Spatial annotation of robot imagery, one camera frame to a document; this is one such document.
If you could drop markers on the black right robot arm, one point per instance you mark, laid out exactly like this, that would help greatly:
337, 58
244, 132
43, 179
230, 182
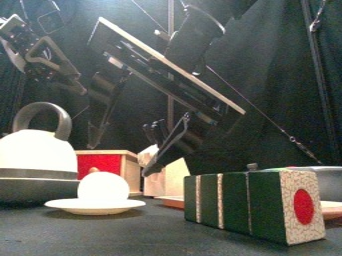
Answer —
194, 36

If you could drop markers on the wooden knife block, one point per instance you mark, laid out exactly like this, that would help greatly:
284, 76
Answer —
171, 180

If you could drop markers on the red wooden box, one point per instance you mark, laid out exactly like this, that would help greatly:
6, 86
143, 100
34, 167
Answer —
101, 163

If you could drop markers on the white toy egg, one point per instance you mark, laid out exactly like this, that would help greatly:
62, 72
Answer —
103, 186

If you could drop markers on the white round plate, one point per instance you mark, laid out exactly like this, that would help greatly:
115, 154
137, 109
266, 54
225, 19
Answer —
95, 206

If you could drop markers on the green sushi roll end slice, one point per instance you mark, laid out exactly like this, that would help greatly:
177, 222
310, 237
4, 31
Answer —
285, 206

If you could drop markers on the grey metal pot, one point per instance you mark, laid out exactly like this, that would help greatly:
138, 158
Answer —
328, 183

